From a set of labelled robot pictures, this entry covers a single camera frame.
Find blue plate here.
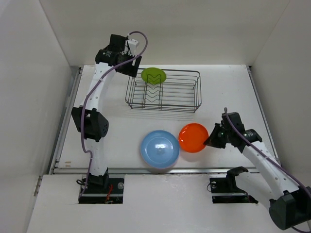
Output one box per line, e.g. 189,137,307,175
140,130,180,169

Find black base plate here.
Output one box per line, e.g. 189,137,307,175
207,177,259,204
78,177,124,204

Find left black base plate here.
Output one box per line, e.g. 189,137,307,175
78,177,124,204

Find wire dish rack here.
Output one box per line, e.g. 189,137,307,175
125,68,202,113

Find orange plate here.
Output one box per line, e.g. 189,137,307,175
178,123,209,153

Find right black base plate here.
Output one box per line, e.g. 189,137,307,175
207,177,259,204

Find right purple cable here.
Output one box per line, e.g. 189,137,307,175
223,107,311,233

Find aluminium rail front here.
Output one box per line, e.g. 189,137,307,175
48,166,268,175

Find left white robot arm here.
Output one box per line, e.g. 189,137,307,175
71,34,142,193

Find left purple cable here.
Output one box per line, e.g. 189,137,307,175
80,31,148,195

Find purple cable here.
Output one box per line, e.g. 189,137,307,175
223,107,311,233
80,31,148,195

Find pink plate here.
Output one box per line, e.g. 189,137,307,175
171,156,180,167

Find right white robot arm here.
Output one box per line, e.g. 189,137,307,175
204,109,311,231

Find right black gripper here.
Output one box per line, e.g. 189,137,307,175
204,122,232,148

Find green plate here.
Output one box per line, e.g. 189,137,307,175
141,67,167,85

